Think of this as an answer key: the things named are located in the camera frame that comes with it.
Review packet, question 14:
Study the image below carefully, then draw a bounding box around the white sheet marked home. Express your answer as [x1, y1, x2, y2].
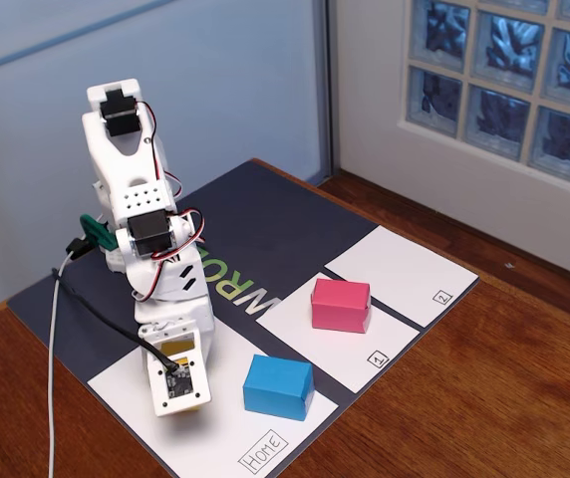
[87, 302, 340, 474]

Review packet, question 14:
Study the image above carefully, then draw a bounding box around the pink paper box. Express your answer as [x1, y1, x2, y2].
[310, 277, 372, 335]

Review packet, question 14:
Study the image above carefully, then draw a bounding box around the white sheet marked one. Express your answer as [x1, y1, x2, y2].
[254, 271, 422, 394]

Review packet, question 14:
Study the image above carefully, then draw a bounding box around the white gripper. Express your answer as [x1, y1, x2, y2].
[134, 292, 215, 370]

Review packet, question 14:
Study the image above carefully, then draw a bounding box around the black camera cable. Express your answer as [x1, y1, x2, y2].
[50, 237, 181, 374]

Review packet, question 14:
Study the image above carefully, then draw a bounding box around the blue paper box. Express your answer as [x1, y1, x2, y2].
[242, 354, 316, 422]

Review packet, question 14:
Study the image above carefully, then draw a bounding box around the green clamp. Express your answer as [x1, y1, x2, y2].
[79, 213, 120, 251]

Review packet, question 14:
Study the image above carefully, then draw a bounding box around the glass block window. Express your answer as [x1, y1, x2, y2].
[404, 0, 570, 193]

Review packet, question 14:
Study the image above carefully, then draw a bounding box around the dark grey mat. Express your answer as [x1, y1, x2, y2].
[6, 157, 480, 478]

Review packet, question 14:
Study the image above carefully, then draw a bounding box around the white sheet marked two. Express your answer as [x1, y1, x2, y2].
[323, 224, 480, 329]

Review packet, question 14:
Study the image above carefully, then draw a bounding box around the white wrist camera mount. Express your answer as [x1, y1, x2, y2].
[138, 326, 213, 418]

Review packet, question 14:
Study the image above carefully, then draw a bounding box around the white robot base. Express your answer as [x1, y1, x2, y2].
[91, 179, 128, 274]

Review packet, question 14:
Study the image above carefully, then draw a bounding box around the white cable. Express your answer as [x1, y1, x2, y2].
[47, 251, 75, 478]

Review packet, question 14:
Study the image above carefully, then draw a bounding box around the yellow paper box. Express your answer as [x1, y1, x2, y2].
[160, 340, 205, 414]

